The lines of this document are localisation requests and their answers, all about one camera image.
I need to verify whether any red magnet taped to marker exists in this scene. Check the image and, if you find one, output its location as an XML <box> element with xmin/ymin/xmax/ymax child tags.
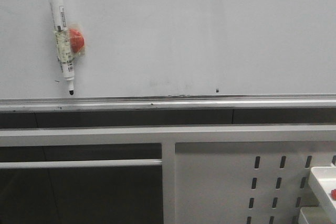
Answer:
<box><xmin>69</xmin><ymin>24</ymin><xmax>86</xmax><ymax>57</ymax></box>

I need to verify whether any white whiteboard marker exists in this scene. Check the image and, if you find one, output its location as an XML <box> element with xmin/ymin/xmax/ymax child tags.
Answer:
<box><xmin>48</xmin><ymin>0</ymin><xmax>75</xmax><ymax>95</ymax></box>

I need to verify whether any white whiteboard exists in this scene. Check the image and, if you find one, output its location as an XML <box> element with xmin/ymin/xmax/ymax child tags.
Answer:
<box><xmin>1</xmin><ymin>0</ymin><xmax>335</xmax><ymax>110</ymax></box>

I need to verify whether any white perforated pegboard panel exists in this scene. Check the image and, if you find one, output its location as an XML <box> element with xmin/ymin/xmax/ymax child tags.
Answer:
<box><xmin>175</xmin><ymin>141</ymin><xmax>335</xmax><ymax>223</ymax></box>

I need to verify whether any white plastic tray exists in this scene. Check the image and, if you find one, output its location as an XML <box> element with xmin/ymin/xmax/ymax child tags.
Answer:
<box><xmin>308</xmin><ymin>166</ymin><xmax>335</xmax><ymax>223</ymax></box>

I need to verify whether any white box lower right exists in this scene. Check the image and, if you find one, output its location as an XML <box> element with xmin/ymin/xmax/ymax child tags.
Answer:
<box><xmin>298</xmin><ymin>207</ymin><xmax>318</xmax><ymax>224</ymax></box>

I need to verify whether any small red object in tray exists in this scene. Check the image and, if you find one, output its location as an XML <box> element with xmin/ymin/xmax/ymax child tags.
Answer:
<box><xmin>330</xmin><ymin>189</ymin><xmax>336</xmax><ymax>200</ymax></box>

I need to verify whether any white metal frame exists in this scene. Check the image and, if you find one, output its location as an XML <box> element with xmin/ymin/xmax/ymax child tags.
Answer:
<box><xmin>1</xmin><ymin>124</ymin><xmax>335</xmax><ymax>223</ymax></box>

